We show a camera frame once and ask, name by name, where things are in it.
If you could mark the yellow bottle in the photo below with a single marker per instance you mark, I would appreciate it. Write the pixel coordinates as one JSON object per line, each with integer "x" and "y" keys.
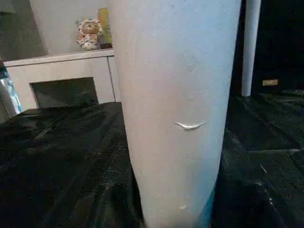
{"x": 105, "y": 27}

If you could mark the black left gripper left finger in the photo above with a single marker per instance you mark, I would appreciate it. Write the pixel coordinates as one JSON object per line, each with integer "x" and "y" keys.
{"x": 114, "y": 206}

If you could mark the black plastic mat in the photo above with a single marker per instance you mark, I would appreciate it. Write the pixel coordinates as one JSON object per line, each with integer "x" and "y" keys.
{"x": 57, "y": 156}

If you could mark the white glass-door cabinet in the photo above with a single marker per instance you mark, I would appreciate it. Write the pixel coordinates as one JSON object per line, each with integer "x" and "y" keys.
{"x": 61, "y": 76}

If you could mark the small spotted bear figurine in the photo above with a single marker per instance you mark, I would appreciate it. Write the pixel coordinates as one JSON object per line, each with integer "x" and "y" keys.
{"x": 89, "y": 34}

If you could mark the small brown cardboard piece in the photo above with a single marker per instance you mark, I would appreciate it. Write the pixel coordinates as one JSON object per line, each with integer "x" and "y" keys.
{"x": 270, "y": 82}

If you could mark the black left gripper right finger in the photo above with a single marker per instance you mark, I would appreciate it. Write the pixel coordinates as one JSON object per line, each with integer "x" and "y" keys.
{"x": 251, "y": 204}

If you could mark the white plastic table leg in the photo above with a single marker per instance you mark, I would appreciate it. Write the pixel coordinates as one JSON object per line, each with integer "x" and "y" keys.
{"x": 175, "y": 104}
{"x": 250, "y": 47}

